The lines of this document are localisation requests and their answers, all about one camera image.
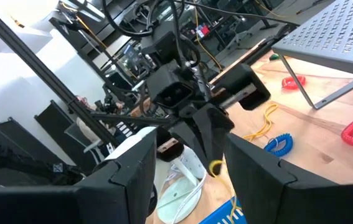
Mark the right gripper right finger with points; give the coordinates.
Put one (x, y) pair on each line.
(288, 205)

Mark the blue plastic basket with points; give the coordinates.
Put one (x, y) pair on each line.
(223, 214)

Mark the black flat panel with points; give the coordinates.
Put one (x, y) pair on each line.
(61, 133)

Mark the office chair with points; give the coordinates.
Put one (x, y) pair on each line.
(240, 34)

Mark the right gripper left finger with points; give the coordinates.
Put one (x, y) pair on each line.
(86, 205)

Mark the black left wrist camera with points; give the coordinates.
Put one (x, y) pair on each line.
(170, 90)

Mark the person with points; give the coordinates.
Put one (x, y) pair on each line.
(86, 130)

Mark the black aluminium table frame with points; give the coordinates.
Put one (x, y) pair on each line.
(39, 63)

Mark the blue coil wristband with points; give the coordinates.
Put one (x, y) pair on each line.
(285, 149)

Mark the grey perforated metal stand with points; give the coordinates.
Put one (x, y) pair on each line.
(335, 31)

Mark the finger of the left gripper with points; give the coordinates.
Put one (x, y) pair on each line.
(216, 130)
(191, 137)

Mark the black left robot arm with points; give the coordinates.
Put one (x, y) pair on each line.
(163, 43)

